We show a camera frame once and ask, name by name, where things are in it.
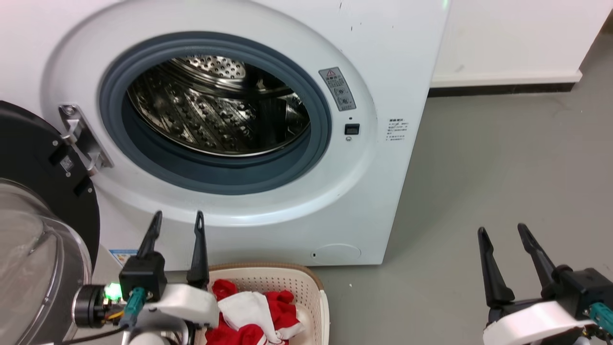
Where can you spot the round filter cover flap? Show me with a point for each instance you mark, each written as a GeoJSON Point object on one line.
{"type": "Point", "coordinates": [336, 253]}

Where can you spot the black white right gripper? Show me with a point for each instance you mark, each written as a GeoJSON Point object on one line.
{"type": "Point", "coordinates": [531, 323]}

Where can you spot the steel perforated washer drum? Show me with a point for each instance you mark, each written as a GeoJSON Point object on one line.
{"type": "Point", "coordinates": [215, 120]}

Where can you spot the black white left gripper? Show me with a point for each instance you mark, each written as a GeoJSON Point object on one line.
{"type": "Point", "coordinates": [143, 278]}

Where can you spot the blue energy label sticker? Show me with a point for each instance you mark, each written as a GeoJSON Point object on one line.
{"type": "Point", "coordinates": [122, 257]}

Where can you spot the metal washer door hinge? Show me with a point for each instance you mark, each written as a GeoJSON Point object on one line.
{"type": "Point", "coordinates": [85, 141]}

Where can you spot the white front-load washing machine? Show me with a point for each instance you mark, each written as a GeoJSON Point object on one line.
{"type": "Point", "coordinates": [383, 72]}

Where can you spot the black glass washer door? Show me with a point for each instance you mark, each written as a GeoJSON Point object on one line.
{"type": "Point", "coordinates": [33, 148]}

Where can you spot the grey rubber door gasket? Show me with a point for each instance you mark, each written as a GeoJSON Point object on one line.
{"type": "Point", "coordinates": [143, 165]}

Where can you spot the grey warning triangle sticker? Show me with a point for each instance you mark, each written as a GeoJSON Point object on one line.
{"type": "Point", "coordinates": [337, 88]}

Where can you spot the red and white clothes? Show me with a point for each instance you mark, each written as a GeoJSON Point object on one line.
{"type": "Point", "coordinates": [282, 311]}

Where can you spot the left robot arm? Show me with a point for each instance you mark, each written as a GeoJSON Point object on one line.
{"type": "Point", "coordinates": [88, 306]}

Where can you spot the cream perforated laundry basket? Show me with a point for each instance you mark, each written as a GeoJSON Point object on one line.
{"type": "Point", "coordinates": [299, 287]}

